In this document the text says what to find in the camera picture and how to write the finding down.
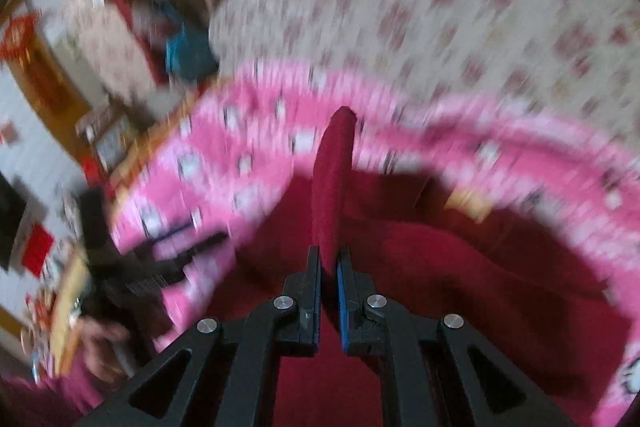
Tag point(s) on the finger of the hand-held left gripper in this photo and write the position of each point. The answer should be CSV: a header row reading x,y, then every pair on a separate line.
x,y
160,279
200,243

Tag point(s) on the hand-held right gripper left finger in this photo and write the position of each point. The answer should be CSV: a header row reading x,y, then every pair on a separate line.
x,y
315,307

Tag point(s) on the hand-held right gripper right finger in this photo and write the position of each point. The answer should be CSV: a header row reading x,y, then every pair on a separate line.
x,y
342,307

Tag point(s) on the dark red garment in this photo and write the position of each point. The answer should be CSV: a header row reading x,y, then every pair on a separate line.
x,y
450,287

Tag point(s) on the person's left forearm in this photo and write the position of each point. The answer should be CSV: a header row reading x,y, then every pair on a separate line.
x,y
45,399

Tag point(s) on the person's left hand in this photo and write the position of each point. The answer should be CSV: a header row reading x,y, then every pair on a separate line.
x,y
100,352

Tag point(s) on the pink printed blanket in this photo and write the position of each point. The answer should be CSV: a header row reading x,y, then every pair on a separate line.
x,y
240,142

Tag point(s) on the black rectangular object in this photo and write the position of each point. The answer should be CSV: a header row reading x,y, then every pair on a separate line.
x,y
10,217

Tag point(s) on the wooden door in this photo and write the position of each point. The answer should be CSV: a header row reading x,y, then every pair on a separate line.
x,y
45,92

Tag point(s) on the blue bag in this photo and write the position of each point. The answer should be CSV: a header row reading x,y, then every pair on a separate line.
x,y
187,49

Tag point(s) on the floral covered chair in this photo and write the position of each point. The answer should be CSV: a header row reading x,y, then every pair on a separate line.
x,y
100,32

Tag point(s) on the floral bedsheet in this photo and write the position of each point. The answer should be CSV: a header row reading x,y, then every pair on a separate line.
x,y
450,32

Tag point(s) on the red wall decoration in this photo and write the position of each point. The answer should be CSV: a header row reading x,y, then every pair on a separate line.
x,y
17,39

